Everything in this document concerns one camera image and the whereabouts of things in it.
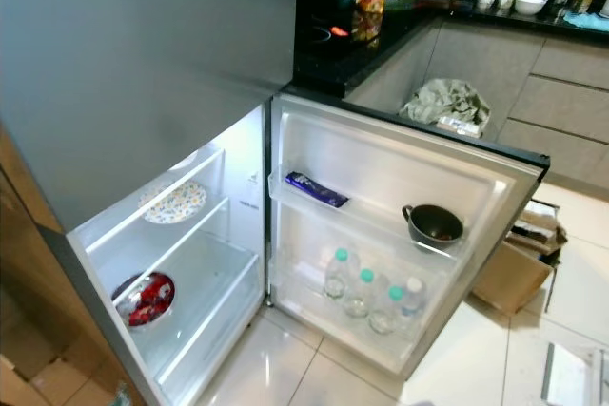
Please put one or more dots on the grey kitchen cabinet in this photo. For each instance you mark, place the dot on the grey kitchen cabinet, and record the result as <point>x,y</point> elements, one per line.
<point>533,83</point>

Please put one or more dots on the green capped water bottle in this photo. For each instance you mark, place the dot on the green capped water bottle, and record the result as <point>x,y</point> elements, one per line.
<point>362,292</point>
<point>390,309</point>
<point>338,273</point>

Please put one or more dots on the metal bowl of red packets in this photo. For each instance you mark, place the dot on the metal bowl of red packets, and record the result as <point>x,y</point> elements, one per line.
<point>147,299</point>

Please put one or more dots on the brown cardboard box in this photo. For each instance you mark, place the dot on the brown cardboard box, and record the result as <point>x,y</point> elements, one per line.
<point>519,273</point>

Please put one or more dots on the black kitchen counter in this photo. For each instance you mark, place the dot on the black kitchen counter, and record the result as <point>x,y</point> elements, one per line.
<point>381,45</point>

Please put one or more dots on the grey green cloth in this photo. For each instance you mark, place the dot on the grey green cloth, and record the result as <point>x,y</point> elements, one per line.
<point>445,106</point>

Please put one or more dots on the grey fridge cabinet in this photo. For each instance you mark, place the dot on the grey fridge cabinet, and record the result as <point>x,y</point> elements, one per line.
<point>219,273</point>

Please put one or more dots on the small orange object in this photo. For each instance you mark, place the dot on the small orange object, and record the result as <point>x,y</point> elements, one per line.
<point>339,31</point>

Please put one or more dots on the white capped water bottle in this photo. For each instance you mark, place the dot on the white capped water bottle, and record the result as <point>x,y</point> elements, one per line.
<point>411,299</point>

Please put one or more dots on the white bowl with orange food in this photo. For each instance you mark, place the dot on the white bowl with orange food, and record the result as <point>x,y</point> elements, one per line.
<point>186,159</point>

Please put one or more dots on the purple chocolate bar pack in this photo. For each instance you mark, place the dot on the purple chocolate bar pack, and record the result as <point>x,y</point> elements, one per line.
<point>316,190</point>

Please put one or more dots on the teal cloth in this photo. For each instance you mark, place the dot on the teal cloth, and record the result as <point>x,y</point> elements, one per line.
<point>588,20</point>

